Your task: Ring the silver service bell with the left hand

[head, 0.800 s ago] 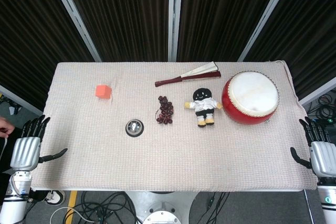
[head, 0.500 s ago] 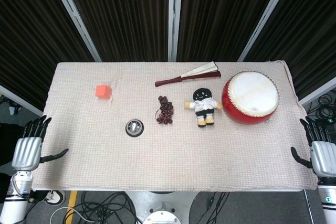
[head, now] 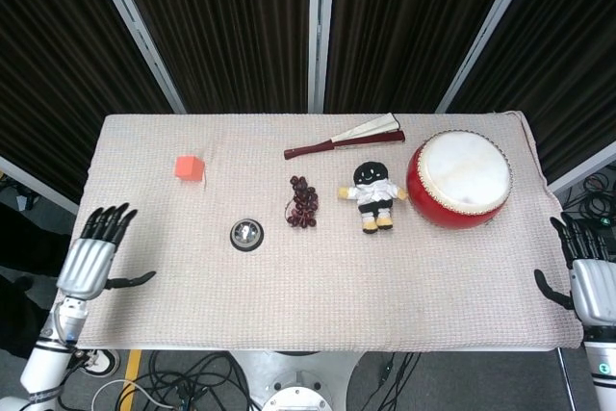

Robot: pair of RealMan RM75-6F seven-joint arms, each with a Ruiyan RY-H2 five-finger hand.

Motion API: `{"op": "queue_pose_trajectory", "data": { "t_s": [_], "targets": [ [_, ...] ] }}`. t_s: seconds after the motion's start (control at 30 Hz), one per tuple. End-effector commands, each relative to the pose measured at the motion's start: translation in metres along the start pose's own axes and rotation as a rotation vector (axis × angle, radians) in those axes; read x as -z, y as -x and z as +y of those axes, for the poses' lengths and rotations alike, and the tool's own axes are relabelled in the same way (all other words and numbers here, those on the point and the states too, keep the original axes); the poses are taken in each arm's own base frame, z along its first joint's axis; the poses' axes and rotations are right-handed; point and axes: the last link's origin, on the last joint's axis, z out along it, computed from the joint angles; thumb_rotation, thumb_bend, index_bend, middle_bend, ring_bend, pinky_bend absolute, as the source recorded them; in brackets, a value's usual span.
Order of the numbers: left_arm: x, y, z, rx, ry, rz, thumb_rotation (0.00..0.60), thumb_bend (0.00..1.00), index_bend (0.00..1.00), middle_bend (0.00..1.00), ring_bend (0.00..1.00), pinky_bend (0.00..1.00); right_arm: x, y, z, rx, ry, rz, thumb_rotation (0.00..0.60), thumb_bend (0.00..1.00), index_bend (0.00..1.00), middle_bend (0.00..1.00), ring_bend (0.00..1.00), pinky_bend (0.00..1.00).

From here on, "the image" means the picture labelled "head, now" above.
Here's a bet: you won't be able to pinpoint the plush doll with black head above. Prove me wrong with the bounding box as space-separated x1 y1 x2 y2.
336 162 409 236

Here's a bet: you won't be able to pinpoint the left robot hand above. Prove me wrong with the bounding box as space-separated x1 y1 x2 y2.
56 203 158 300

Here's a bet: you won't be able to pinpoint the dark folding screen panel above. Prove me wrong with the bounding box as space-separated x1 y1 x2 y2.
322 0 524 115
109 0 315 116
449 0 616 184
0 0 177 200

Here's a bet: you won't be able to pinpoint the red drum with white skin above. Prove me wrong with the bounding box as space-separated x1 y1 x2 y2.
405 130 513 229

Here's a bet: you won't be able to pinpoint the black cables with green light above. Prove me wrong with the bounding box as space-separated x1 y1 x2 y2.
560 172 616 229

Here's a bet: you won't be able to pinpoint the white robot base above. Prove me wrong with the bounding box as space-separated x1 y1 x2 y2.
225 348 372 411

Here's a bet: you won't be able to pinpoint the folding fan with red handle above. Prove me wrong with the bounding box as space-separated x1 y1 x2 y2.
283 113 406 161

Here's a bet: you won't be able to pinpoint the dark red bead bracelet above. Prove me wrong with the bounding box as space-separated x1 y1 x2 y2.
283 174 320 229

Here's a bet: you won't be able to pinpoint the orange cube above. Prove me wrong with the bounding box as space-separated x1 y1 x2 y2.
173 154 203 185

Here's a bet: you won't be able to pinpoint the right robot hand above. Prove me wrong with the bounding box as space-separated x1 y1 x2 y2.
533 212 616 328

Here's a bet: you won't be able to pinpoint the black cable bundle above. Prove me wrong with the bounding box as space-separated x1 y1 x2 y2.
71 350 264 411

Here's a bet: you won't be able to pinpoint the beige woven tablecloth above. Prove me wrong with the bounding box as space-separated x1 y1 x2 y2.
71 110 586 350

